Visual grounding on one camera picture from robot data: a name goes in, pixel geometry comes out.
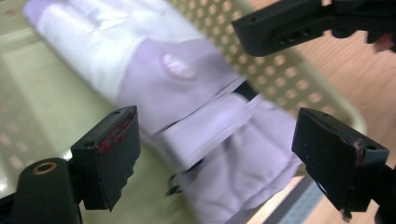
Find white and lilac glove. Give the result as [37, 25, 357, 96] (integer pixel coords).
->
[22, 0, 303, 224]

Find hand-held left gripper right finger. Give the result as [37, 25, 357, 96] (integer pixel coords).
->
[291, 107, 390, 220]

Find green perforated basket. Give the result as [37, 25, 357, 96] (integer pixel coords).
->
[0, 0, 368, 224]

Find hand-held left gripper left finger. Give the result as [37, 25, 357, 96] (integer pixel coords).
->
[70, 105, 141, 212]

